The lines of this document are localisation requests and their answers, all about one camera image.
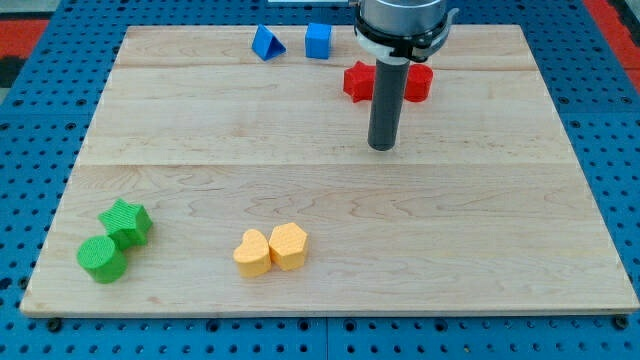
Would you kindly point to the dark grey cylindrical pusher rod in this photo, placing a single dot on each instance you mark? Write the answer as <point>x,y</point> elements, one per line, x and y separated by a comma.
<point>387,100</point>

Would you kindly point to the green cylinder block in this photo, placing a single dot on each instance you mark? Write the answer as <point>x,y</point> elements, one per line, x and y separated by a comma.
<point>101,258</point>

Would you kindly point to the light wooden board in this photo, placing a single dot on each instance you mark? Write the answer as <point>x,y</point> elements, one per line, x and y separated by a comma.
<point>480,209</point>

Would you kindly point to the green star block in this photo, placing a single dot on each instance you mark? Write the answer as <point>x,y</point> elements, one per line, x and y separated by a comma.
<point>127,224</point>

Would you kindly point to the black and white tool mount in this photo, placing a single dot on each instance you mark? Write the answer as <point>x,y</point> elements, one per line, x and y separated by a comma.
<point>398,49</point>

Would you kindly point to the yellow heart block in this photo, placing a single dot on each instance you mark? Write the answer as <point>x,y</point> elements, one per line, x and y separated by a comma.
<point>252,256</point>

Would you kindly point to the red star block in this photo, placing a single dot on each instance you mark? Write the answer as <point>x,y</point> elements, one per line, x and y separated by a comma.
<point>358,81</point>

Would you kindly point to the yellow hexagon block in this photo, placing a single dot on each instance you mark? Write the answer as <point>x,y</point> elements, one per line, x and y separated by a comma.
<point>288,246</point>

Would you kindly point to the red heart block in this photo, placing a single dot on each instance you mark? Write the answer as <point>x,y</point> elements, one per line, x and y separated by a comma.
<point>419,82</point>

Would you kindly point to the blue cube block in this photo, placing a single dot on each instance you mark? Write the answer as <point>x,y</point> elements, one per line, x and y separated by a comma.
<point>318,41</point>

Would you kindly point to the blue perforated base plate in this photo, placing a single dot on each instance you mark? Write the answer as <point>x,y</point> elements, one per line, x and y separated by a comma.
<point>45,116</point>

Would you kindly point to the blue triangular prism block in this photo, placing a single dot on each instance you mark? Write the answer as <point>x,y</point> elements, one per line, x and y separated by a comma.
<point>266,45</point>

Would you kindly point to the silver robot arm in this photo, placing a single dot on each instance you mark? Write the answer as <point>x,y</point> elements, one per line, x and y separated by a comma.
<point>397,33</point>

